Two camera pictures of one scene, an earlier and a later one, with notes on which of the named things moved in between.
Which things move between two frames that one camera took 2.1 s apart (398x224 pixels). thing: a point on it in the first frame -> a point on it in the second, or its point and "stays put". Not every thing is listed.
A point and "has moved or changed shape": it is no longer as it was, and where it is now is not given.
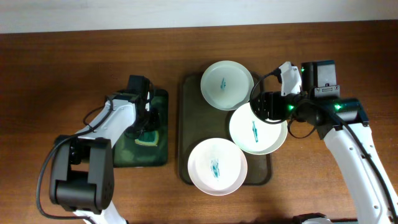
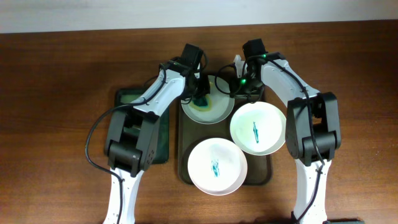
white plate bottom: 217,167 stays put
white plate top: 226,84 has moved or changed shape
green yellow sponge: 148,138 has moved or changed shape
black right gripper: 269,100 -> 234,91
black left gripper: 148,125 -> 201,90
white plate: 252,135 stays put
